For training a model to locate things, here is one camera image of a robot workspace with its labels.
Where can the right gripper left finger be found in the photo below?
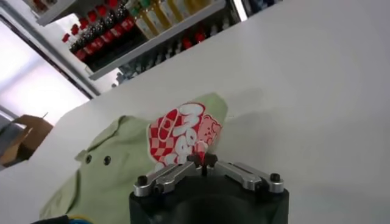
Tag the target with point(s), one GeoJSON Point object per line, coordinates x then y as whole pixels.
{"type": "Point", "coordinates": [170, 176]}

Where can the light green polo shirt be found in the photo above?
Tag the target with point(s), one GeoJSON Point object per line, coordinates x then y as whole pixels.
{"type": "Point", "coordinates": [115, 182]}

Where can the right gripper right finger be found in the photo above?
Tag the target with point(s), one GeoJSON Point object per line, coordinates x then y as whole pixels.
{"type": "Point", "coordinates": [243, 175]}

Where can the cola bottle red cap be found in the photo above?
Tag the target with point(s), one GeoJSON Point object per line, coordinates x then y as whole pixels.
{"type": "Point", "coordinates": [199, 36]}
{"type": "Point", "coordinates": [128, 23]}
{"type": "Point", "coordinates": [117, 30]}
{"type": "Point", "coordinates": [80, 54]}
{"type": "Point", "coordinates": [186, 44]}
{"type": "Point", "coordinates": [107, 36]}
{"type": "Point", "coordinates": [89, 48]}
{"type": "Point", "coordinates": [98, 42]}

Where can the yellow juice bottle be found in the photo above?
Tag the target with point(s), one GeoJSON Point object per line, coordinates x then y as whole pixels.
{"type": "Point", "coordinates": [178, 7]}
{"type": "Point", "coordinates": [155, 19]}
{"type": "Point", "coordinates": [144, 25]}
{"type": "Point", "coordinates": [166, 13]}

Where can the brown cardboard box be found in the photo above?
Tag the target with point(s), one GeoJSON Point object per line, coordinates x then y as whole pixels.
{"type": "Point", "coordinates": [33, 134]}

